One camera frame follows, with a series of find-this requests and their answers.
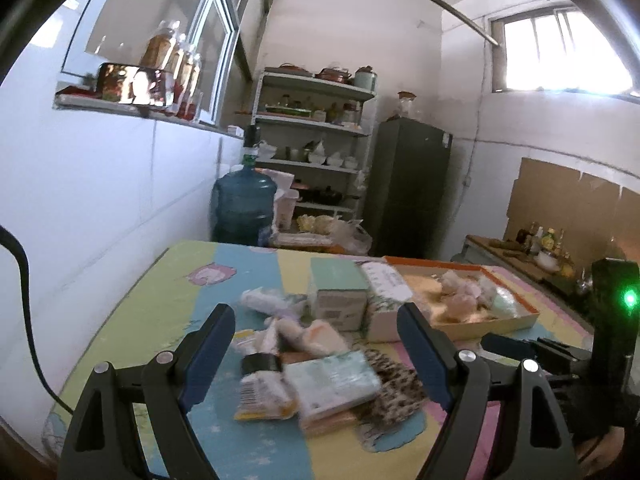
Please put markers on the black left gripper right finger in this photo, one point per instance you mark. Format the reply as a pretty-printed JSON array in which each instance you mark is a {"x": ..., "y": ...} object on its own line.
[{"x": 531, "y": 439}]

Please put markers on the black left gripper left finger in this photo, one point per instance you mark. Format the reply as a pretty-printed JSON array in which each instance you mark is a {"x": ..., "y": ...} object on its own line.
[{"x": 102, "y": 441}]

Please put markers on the green tissue pack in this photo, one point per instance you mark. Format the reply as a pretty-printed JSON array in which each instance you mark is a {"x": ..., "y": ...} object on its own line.
[{"x": 331, "y": 385}]

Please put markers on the leopard print fabric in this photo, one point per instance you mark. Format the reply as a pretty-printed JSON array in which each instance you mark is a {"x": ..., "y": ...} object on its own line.
[{"x": 401, "y": 394}]

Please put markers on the white fluffy plush toy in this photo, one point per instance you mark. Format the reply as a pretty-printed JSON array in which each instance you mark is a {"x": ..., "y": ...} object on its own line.
[{"x": 496, "y": 300}]

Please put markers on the colourful cartoon table mat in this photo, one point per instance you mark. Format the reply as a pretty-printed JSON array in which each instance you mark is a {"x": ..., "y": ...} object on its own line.
[{"x": 174, "y": 297}]

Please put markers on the white teddy bear plush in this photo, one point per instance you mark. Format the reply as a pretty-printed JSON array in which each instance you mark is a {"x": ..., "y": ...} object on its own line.
[{"x": 461, "y": 298}]

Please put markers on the orange rimmed cardboard tray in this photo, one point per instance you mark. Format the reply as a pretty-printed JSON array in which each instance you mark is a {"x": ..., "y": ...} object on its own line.
[{"x": 423, "y": 278}]

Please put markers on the metal kettle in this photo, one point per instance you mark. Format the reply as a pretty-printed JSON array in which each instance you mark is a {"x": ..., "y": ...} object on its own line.
[{"x": 584, "y": 283}]

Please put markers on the yellow barcode packet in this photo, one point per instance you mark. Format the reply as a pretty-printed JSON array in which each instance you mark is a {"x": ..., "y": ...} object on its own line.
[{"x": 265, "y": 395}]

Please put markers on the wooden cutting board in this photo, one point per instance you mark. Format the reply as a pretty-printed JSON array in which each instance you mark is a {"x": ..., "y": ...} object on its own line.
[{"x": 483, "y": 250}]

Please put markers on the white bowl on counter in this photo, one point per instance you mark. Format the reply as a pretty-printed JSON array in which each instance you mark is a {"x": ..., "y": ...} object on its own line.
[{"x": 547, "y": 262}]

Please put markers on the floral secret garden box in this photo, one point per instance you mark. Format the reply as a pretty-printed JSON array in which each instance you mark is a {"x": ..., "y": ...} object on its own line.
[{"x": 388, "y": 291}]

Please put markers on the mint green box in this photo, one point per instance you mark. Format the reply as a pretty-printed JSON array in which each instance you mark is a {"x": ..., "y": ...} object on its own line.
[{"x": 337, "y": 292}]

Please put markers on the clear plastic bag with food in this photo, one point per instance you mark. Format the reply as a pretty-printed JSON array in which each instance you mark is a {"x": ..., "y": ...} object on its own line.
[{"x": 346, "y": 236}]

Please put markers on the blue water jug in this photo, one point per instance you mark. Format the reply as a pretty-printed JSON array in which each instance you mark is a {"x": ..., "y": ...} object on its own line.
[{"x": 243, "y": 200}]

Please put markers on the black refrigerator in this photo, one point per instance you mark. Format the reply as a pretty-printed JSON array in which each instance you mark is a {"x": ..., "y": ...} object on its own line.
[{"x": 405, "y": 187}]

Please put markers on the white plastic bin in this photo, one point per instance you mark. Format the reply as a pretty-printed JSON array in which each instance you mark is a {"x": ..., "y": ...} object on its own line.
[{"x": 285, "y": 206}]

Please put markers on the smartphone on window sill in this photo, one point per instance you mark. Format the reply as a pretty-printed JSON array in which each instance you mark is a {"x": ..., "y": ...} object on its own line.
[{"x": 135, "y": 85}]

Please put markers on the glass jar on refrigerator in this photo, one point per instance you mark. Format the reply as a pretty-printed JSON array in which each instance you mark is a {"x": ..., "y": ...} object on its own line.
[{"x": 405, "y": 104}]

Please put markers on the white metal shelf rack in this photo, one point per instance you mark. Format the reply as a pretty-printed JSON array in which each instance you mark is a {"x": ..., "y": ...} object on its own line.
[{"x": 320, "y": 131}]

